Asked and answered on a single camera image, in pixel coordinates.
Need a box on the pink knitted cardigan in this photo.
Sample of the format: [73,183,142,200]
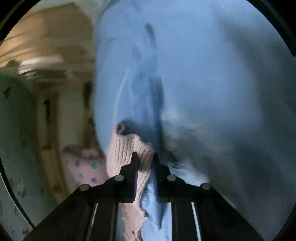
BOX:
[106,123,154,240]

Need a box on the pink heart-print pillow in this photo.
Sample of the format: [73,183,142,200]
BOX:
[62,143,108,187]

